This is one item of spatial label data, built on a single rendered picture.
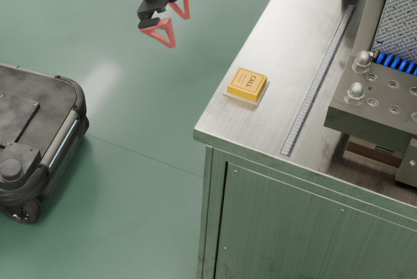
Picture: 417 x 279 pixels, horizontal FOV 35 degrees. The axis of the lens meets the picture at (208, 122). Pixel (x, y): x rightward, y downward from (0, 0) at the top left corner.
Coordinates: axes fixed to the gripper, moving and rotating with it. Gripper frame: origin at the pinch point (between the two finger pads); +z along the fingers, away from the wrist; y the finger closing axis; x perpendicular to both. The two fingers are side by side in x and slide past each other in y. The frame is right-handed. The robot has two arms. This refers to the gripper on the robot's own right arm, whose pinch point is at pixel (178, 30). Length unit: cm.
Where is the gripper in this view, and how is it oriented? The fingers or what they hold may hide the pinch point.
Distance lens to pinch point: 138.4
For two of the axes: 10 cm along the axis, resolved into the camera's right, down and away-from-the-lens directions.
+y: 2.8, -7.1, 6.5
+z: 4.3, 6.9, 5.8
